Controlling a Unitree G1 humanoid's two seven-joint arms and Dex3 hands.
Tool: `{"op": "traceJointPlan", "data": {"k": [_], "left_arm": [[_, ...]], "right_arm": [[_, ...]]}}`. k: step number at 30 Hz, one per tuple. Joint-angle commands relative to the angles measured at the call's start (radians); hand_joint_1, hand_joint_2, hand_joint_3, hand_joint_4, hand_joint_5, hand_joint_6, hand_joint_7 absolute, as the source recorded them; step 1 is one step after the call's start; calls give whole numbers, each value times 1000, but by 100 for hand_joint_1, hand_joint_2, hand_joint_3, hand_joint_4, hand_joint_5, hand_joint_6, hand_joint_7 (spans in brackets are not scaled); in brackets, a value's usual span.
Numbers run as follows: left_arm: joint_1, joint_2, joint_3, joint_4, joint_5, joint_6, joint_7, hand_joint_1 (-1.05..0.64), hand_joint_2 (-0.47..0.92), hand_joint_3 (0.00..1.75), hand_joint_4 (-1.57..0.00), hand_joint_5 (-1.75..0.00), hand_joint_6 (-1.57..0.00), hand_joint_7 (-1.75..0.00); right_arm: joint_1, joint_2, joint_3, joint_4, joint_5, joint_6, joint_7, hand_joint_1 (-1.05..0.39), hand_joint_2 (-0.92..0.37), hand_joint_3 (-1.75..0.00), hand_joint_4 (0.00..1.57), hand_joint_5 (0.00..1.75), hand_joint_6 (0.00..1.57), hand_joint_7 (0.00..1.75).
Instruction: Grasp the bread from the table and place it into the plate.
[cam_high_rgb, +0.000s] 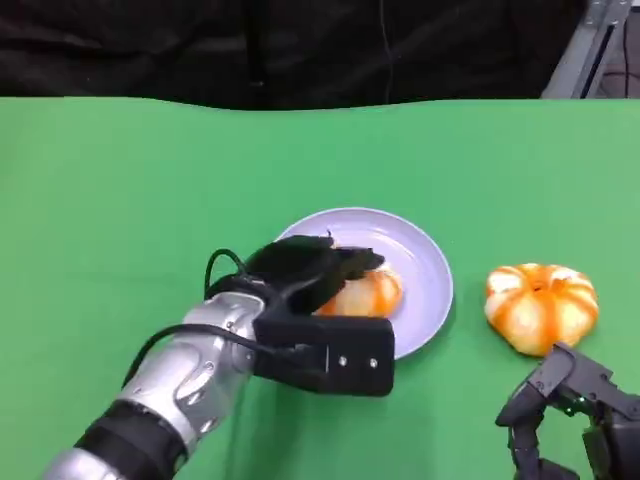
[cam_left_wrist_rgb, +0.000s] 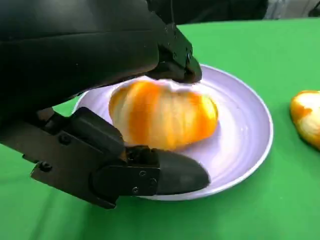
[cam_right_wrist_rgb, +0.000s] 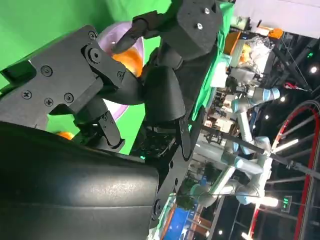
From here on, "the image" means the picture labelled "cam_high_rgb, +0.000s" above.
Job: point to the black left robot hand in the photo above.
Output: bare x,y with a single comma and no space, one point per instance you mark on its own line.
300,270

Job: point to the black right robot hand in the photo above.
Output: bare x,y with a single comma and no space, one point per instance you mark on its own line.
580,380

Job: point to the orange white toy bread roll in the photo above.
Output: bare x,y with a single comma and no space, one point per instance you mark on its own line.
375,295
540,305

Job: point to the green table cloth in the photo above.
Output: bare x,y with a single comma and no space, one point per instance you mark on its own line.
320,160

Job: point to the lilac plate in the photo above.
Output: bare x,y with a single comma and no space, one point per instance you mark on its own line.
425,280

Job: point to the black backdrop curtain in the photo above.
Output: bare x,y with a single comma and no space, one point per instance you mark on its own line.
150,45

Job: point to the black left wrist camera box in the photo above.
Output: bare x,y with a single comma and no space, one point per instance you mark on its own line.
350,355

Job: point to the aluminium frame profile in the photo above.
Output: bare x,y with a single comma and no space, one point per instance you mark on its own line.
575,60

